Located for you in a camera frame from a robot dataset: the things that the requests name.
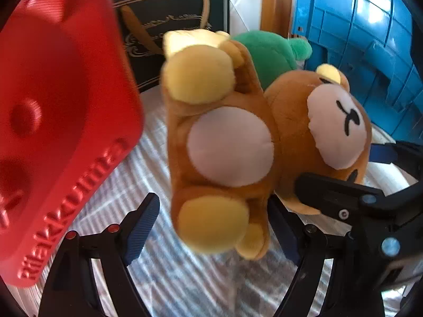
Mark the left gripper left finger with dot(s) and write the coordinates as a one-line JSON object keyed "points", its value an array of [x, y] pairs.
{"points": [[70, 289]]}

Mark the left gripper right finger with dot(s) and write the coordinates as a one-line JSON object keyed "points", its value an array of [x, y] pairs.
{"points": [[308, 247]]}

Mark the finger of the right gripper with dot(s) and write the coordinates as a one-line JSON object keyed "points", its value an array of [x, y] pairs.
{"points": [[341, 200], [406, 155]]}

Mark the brown bear plush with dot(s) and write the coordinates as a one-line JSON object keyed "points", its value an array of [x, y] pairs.
{"points": [[232, 144]]}

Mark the blue plastic bin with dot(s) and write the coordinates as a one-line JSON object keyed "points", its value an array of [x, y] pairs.
{"points": [[370, 42]]}

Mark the green plush toy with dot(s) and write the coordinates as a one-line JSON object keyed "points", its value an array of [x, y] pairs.
{"points": [[272, 54]]}

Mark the red bear-shaped handbag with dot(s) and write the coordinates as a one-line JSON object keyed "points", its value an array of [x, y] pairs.
{"points": [[70, 113]]}

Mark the black framed picture box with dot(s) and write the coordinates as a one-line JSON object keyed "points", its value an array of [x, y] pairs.
{"points": [[143, 24]]}

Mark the wooden door frame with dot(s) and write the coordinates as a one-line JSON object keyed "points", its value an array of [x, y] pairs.
{"points": [[276, 16]]}

